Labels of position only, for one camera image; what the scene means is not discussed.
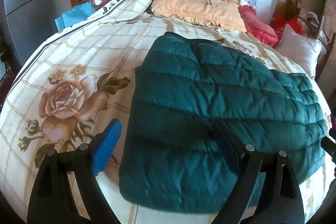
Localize red heart cushion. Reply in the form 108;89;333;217
239;5;280;48

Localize yellow fringed pillow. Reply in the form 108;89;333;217
151;0;247;32

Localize blue paper bag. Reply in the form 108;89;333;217
55;2;94;31

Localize grey refrigerator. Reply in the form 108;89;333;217
0;0;66;67

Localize floral cream bed sheet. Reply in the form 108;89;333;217
0;0;334;224

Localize white pillow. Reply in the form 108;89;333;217
276;24;322;79

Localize green quilted puffer jacket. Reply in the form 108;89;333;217
119;32;328;214

